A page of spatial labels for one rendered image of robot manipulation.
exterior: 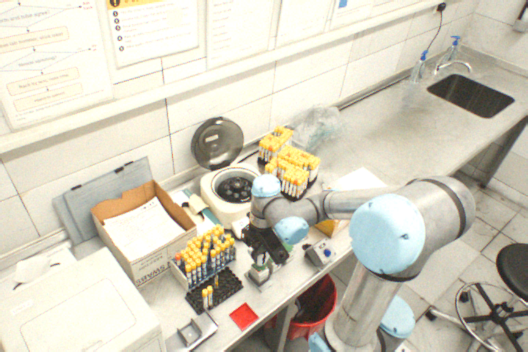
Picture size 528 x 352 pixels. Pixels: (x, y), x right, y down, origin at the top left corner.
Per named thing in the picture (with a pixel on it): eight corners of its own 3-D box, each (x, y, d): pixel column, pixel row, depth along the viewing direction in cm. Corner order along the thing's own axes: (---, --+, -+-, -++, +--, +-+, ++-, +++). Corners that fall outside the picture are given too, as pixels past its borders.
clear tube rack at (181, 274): (187, 292, 126) (186, 280, 121) (170, 272, 131) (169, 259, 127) (236, 260, 137) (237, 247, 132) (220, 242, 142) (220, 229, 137)
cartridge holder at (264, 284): (261, 294, 128) (262, 287, 125) (243, 275, 133) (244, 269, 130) (273, 284, 131) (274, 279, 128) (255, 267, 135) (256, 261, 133)
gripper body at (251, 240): (258, 229, 125) (260, 203, 116) (276, 246, 120) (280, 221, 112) (240, 241, 121) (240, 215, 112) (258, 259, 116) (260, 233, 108)
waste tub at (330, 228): (331, 239, 147) (336, 221, 140) (303, 219, 153) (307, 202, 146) (350, 221, 154) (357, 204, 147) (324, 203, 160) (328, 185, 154)
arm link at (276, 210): (324, 216, 96) (298, 188, 103) (287, 231, 92) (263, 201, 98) (317, 236, 102) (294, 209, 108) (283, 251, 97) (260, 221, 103)
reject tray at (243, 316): (242, 331, 118) (242, 330, 118) (229, 315, 122) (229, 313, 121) (258, 318, 122) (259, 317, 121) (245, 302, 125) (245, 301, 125)
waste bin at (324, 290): (284, 385, 191) (296, 345, 160) (237, 328, 210) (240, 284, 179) (335, 337, 210) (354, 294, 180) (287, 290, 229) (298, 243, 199)
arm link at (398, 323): (408, 343, 102) (430, 319, 92) (371, 368, 96) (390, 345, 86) (376, 305, 108) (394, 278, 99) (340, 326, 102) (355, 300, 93)
